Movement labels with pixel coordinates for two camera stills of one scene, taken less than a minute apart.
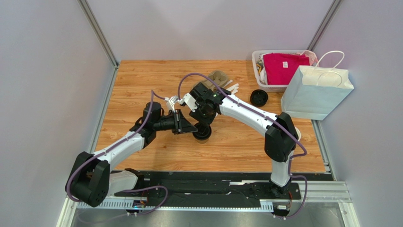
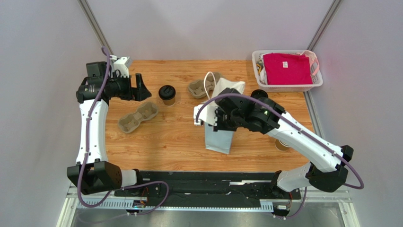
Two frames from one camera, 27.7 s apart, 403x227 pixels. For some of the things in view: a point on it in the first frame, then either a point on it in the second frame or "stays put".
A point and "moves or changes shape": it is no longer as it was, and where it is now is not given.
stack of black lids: x=258 y=98 stays put
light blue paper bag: x=313 y=92 → x=221 y=141
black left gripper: x=181 y=125 → x=138 y=93
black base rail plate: x=215 y=185 stays put
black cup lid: x=205 y=135 → x=167 y=92
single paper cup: x=202 y=142 moves or changes shape
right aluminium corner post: x=324 y=25 stays put
